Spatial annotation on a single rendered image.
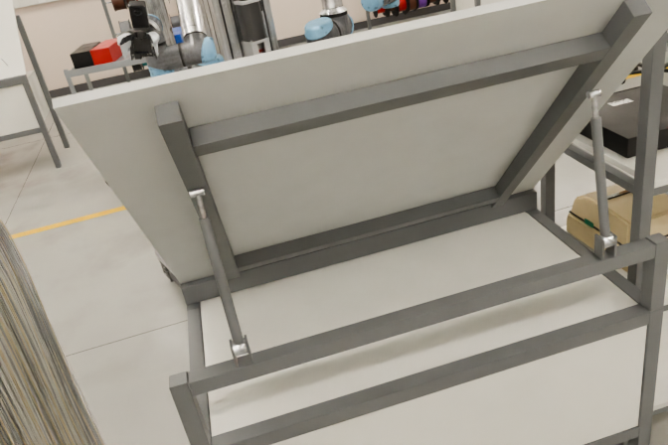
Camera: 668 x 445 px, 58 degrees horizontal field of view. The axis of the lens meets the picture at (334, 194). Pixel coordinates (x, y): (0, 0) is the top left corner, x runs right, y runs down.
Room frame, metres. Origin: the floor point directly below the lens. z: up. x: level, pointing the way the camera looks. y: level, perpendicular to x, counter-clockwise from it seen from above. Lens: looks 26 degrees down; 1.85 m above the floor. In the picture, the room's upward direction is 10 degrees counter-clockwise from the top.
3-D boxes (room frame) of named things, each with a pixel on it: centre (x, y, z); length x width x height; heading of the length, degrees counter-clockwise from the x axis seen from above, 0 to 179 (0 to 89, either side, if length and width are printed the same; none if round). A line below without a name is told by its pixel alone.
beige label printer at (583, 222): (1.66, -0.91, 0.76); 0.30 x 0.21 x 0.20; 13
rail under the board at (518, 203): (1.67, -0.07, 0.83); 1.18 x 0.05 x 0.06; 100
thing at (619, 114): (1.67, -0.96, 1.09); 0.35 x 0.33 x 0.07; 100
